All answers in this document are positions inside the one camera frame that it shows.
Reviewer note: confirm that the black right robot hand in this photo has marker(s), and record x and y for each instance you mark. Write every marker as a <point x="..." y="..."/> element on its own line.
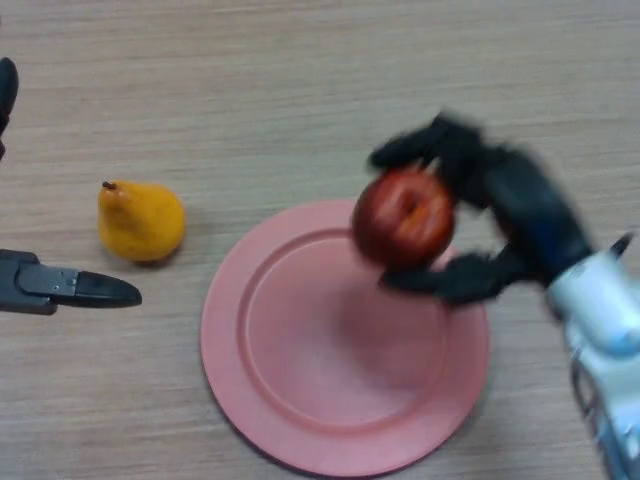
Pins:
<point x="510" y="210"/>

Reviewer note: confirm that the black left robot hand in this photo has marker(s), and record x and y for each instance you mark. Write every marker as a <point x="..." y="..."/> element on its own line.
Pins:
<point x="45" y="287"/>

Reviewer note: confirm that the red apple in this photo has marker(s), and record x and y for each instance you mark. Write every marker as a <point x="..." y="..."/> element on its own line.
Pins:
<point x="402" y="221"/>

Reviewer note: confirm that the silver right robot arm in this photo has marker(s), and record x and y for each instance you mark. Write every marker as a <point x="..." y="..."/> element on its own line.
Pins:
<point x="597" y="345"/>

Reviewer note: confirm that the pink round plate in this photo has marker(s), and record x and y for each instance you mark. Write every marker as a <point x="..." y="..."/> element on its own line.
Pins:
<point x="335" y="350"/>

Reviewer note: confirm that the yellow pear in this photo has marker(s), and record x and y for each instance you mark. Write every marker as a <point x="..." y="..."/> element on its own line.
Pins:
<point x="140" y="222"/>

